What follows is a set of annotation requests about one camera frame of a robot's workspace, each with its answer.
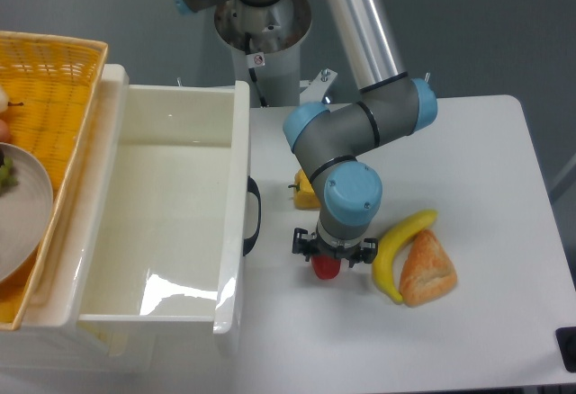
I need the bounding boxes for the white drawer cabinet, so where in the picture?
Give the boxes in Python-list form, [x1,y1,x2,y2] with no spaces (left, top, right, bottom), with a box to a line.
[1,64,155,372]

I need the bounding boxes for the brown bread pastry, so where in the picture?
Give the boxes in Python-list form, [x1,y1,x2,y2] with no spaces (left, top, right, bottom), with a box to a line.
[399,229,458,307]

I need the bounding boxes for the pink peach fruit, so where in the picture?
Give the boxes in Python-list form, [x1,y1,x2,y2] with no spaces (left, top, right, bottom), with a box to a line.
[0,120,12,143]

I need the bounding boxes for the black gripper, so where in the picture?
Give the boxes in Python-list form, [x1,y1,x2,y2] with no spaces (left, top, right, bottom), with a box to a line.
[292,228,378,267]

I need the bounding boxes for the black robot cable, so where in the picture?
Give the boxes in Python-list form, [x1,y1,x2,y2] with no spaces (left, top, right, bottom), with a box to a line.
[244,32,270,108]

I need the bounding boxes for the grey ribbed plate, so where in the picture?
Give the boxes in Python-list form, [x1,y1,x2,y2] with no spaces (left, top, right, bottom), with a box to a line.
[1,143,53,280]

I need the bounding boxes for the yellow banana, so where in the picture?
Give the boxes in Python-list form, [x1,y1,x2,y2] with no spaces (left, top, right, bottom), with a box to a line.
[372,209,438,304]

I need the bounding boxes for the yellow woven basket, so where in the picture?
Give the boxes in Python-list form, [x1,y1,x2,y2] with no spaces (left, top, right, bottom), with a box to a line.
[1,31,108,331]

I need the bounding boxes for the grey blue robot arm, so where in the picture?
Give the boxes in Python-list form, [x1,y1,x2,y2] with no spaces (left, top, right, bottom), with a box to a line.
[175,0,437,268]

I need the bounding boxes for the black drawer handle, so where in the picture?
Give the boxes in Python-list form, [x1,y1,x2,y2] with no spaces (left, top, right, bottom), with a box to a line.
[243,176,262,256]

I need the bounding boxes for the green grapes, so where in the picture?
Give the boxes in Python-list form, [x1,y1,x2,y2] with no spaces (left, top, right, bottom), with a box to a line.
[0,157,19,192]

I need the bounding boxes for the white open drawer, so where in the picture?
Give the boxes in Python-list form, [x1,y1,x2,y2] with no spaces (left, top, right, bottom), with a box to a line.
[78,81,250,355]

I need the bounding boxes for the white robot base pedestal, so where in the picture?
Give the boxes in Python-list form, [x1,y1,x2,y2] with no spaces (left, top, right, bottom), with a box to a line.
[214,0,311,107]

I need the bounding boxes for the red bell pepper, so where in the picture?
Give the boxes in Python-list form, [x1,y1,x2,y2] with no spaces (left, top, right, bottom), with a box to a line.
[311,255,341,280]

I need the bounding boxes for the black corner device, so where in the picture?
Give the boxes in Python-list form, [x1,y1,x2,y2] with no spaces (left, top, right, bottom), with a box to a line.
[555,327,576,373]

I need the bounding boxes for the yellow bell pepper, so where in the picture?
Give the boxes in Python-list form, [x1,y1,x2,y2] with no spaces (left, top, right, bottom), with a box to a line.
[289,169,320,210]

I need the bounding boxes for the pale pear with stem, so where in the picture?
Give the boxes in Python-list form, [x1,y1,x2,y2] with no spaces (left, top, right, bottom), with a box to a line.
[0,86,23,113]

